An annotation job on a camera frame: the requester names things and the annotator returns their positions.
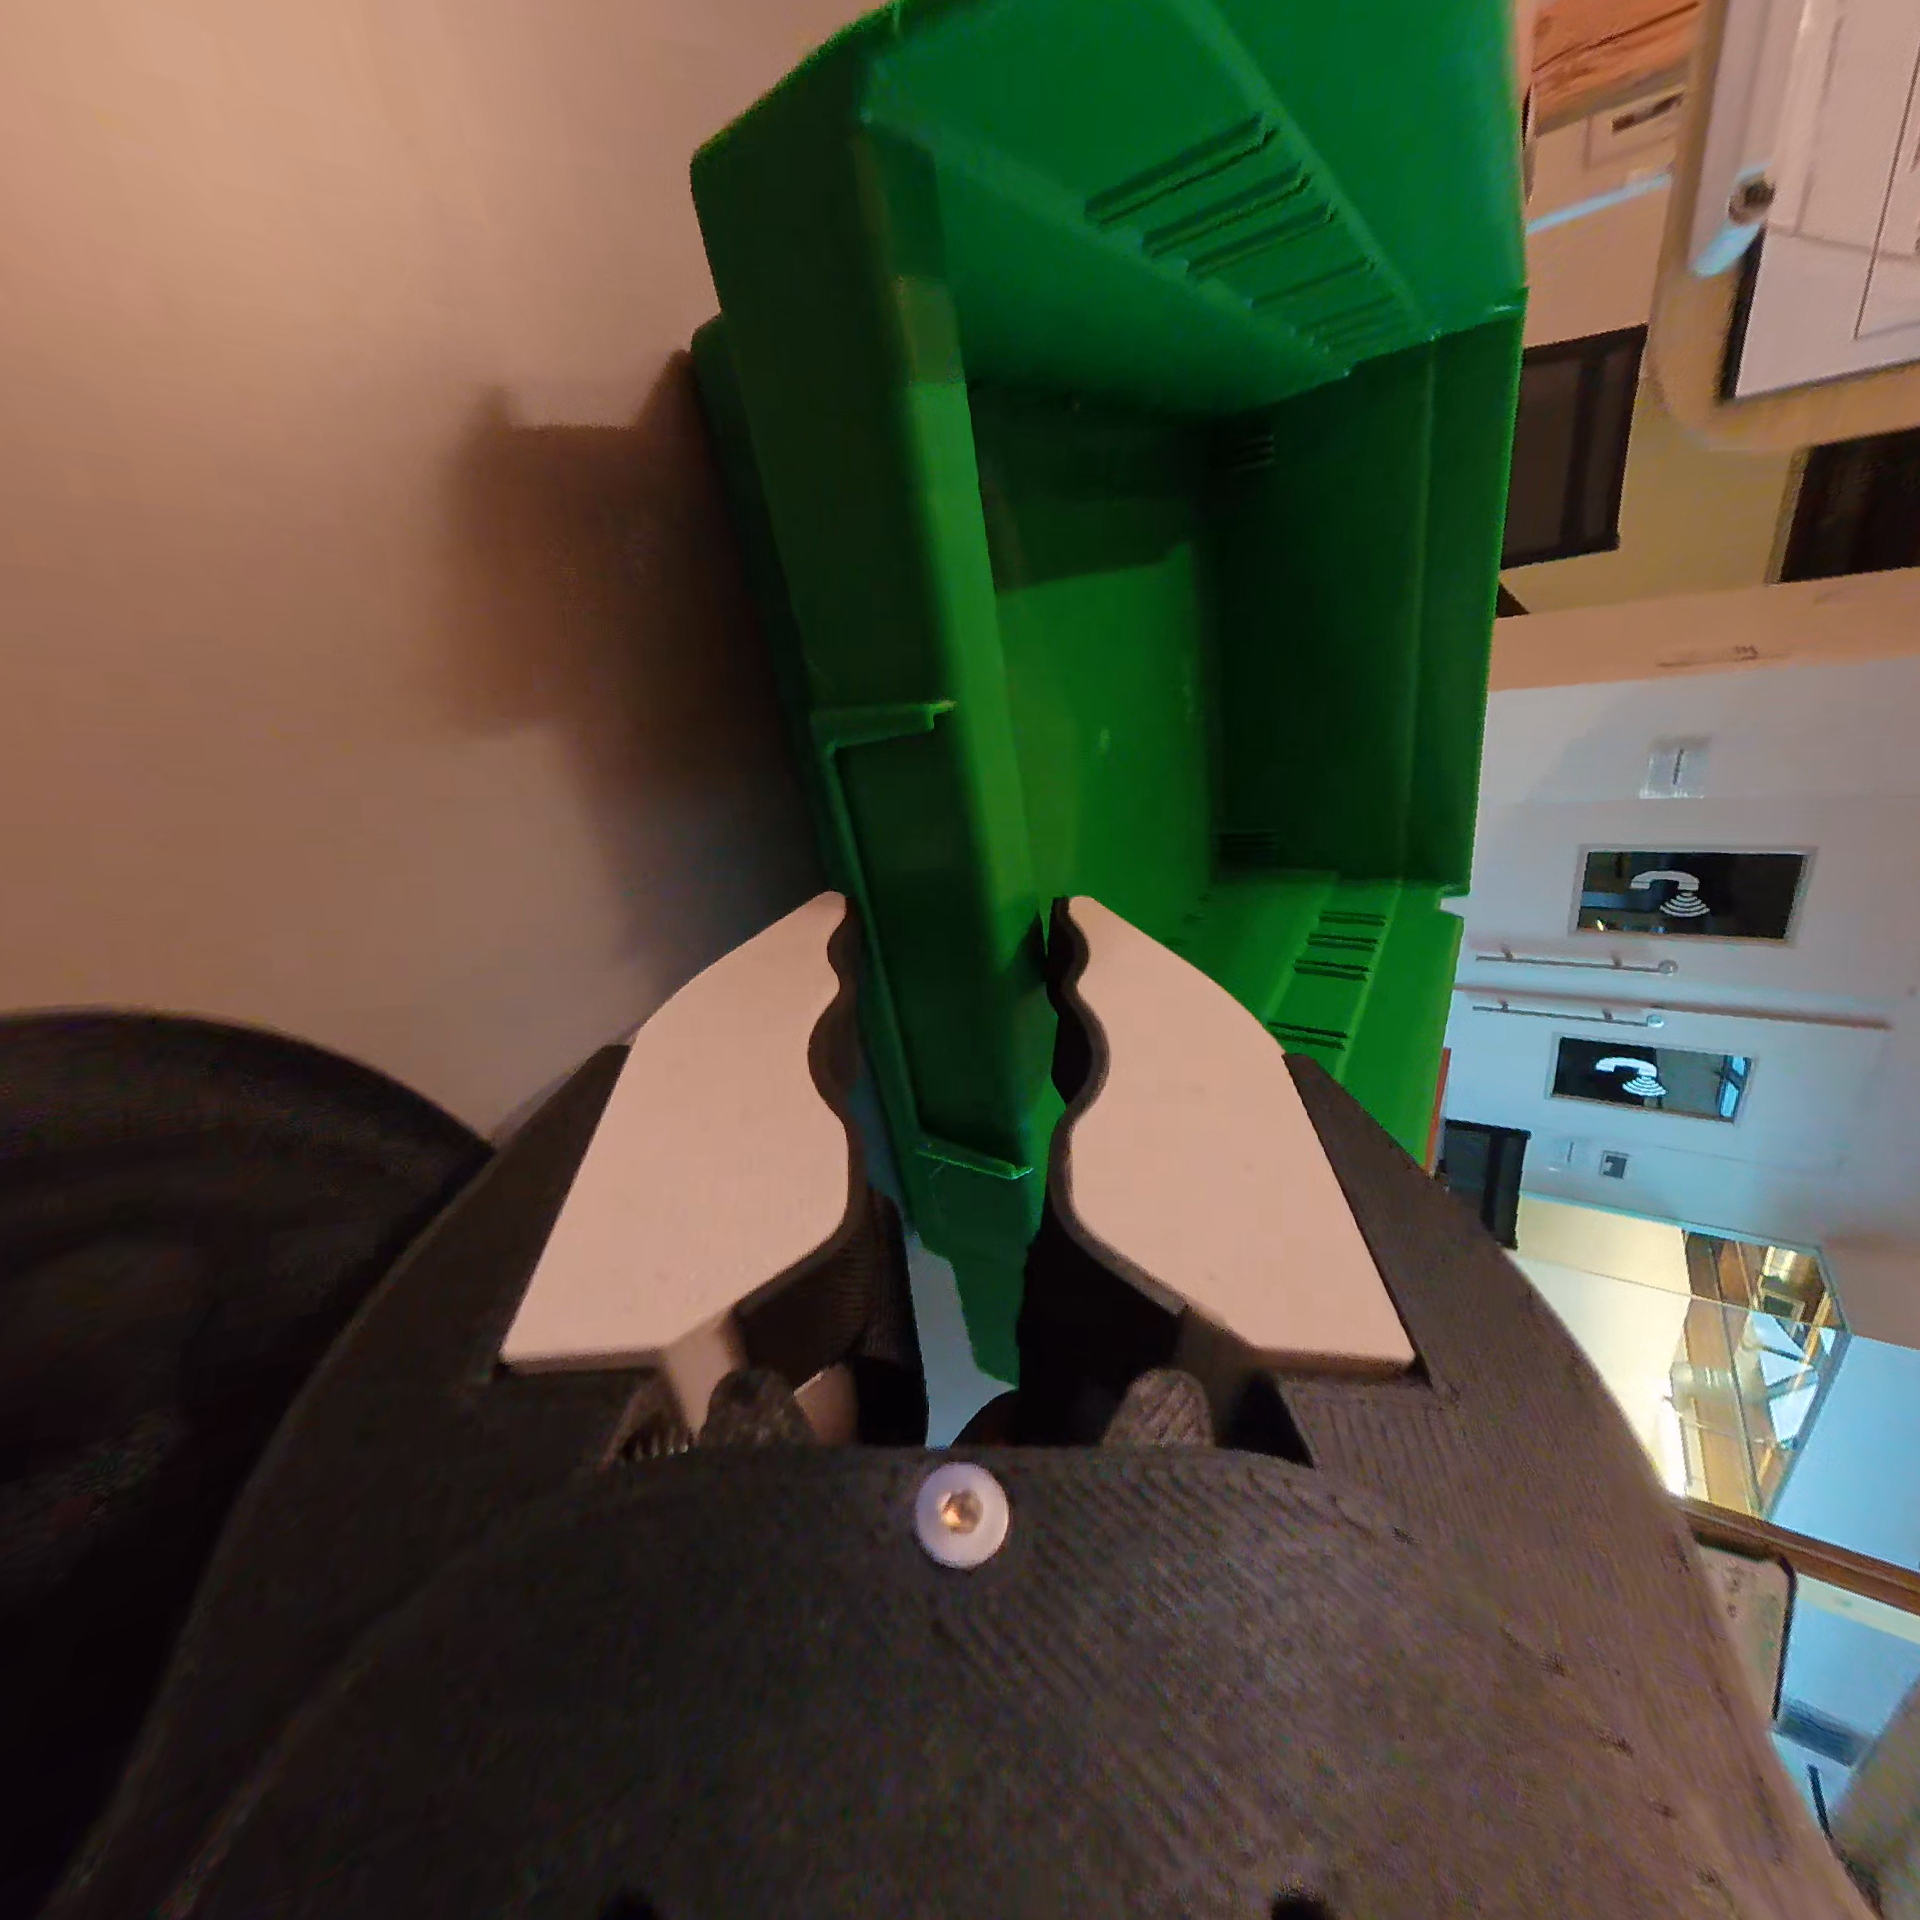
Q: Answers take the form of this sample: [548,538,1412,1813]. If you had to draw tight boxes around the black quilted pad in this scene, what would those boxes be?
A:
[0,1012,500,1914]

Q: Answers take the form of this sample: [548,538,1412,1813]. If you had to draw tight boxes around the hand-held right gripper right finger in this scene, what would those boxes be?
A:
[1041,893,1422,1383]

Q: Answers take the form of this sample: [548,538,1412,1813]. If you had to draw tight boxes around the wooden support post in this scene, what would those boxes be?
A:
[1681,1505,1920,1625]

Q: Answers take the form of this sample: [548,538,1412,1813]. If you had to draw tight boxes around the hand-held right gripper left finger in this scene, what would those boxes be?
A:
[499,891,875,1443]

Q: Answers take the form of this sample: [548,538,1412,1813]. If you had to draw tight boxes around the green plastic bin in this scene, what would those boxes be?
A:
[688,0,1532,1391]

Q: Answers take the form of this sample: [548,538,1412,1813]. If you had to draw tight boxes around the black phone booth sign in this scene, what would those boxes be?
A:
[1552,1036,1749,1120]
[1575,849,1807,944]

